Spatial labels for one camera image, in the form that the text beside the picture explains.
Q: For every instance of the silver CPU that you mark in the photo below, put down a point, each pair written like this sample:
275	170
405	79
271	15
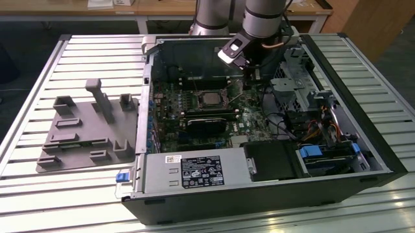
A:
210	100

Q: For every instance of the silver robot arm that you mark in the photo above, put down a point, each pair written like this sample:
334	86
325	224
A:
262	19

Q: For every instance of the black RAM slot bank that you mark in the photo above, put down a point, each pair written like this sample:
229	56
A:
211	83

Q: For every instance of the CPU socket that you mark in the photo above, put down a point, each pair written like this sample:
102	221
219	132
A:
225	105

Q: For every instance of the black drive cover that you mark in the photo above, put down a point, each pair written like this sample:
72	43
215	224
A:
273	160

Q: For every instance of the metal disk bay cage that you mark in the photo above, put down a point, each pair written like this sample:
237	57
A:
291	85

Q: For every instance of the green motherboard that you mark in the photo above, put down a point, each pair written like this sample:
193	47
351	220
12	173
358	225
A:
250	119

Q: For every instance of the black RAM stick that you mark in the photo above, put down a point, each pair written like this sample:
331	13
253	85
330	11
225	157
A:
211	116
211	111

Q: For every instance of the wooden cabinet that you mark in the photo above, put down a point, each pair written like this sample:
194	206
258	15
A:
373	24

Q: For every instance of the black graphics card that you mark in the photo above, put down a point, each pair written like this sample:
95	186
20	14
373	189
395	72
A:
207	127

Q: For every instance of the small silver heat sink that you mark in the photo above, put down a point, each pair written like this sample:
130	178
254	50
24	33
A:
239	141

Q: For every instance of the blue disk carrier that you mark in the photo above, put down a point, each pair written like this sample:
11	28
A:
310	151

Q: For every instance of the small white box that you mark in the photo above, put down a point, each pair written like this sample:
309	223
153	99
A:
123	2

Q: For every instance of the small blue bay clip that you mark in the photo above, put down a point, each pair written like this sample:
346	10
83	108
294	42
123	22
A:
355	148

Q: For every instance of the grey power supply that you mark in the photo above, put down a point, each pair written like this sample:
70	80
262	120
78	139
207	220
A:
155	174

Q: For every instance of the grey parts rack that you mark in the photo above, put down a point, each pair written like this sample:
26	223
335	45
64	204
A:
80	126

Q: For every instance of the black PC case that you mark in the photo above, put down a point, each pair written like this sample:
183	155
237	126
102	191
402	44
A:
227	206

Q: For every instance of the blue case latch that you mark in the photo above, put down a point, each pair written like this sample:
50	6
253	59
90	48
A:
122	176

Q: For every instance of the wooden desk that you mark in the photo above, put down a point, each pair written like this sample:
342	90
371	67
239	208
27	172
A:
48	12

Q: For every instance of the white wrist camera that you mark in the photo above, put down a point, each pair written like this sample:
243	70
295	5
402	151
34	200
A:
234	46

